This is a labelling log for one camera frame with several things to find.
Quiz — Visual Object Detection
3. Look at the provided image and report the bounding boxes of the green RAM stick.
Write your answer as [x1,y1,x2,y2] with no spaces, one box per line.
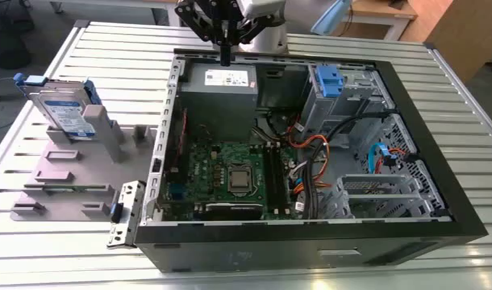
[23,182,109,194]

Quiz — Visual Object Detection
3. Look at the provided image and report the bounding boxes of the blue drive cage latch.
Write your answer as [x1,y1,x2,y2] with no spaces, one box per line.
[315,65,346,98]

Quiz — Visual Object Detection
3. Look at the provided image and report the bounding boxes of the black RAM slot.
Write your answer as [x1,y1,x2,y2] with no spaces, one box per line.
[273,142,291,216]
[263,142,281,216]

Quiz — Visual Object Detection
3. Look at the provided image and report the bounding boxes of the thin red wire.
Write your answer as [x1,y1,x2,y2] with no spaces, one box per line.
[170,107,189,175]

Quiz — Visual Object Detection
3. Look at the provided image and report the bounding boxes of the black office chair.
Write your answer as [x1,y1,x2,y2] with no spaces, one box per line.
[0,0,33,71]

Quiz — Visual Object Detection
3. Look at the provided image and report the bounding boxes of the metal disk bay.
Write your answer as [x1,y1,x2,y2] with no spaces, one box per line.
[321,174,450,220]

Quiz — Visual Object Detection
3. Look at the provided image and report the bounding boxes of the silver CPU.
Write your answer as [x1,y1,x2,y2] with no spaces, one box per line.
[227,169,250,188]

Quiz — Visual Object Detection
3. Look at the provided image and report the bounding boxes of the black PC case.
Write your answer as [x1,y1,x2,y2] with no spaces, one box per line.
[133,48,490,274]

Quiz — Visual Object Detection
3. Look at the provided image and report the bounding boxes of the grey power supply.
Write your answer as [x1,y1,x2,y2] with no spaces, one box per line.
[175,63,258,143]

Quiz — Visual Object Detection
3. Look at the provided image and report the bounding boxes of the blue data wire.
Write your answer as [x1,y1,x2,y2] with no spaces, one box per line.
[367,141,394,176]

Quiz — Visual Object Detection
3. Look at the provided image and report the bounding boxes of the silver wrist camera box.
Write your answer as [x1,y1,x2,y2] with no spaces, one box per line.
[237,0,271,19]

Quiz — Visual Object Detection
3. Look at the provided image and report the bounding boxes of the black graphics card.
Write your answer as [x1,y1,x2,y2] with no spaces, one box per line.
[193,202,265,221]

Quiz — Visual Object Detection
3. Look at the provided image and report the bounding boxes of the brown wooden cabinet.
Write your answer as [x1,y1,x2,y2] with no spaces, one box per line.
[425,0,492,82]

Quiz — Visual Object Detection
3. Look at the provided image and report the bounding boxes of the grey optical drive cage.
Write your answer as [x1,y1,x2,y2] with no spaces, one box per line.
[299,63,387,149]

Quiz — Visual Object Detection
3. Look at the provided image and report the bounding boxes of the white frame desk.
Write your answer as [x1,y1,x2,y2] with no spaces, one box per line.
[47,0,182,28]

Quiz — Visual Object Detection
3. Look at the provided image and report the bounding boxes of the silver expansion slot bracket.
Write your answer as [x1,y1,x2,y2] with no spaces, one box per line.
[105,179,146,250]

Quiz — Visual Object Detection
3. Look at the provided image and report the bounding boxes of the thick black cable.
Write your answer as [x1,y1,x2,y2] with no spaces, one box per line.
[303,111,391,220]

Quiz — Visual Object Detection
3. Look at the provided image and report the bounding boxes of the green motherboard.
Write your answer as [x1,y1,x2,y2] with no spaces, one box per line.
[158,141,306,218]

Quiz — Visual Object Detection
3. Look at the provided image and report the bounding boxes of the red orange power wire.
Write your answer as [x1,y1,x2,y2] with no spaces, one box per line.
[383,147,419,167]

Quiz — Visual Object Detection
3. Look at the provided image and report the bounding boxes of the grey white wire bundle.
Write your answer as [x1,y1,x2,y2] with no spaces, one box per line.
[287,159,309,179]

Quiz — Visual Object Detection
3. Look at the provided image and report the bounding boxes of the wooden top desk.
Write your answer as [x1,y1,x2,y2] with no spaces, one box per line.
[347,0,418,42]

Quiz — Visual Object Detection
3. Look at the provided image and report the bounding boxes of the orange wire bundle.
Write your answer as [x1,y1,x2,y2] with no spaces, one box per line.
[287,134,333,194]

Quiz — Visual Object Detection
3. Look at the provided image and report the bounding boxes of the grey parts rack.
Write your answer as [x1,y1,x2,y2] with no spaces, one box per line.
[9,104,159,223]

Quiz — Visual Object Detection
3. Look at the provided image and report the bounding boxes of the black power supply wires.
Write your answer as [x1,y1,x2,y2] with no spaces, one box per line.
[251,109,302,149]

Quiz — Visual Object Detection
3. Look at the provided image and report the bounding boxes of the hard disk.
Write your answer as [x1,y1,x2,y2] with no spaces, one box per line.
[11,73,105,140]

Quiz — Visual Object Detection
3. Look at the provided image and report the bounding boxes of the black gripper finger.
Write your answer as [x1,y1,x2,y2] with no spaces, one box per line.
[226,17,286,66]
[174,0,227,66]

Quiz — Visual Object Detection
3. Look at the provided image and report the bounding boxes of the CPU socket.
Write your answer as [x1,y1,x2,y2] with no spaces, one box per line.
[223,162,258,198]

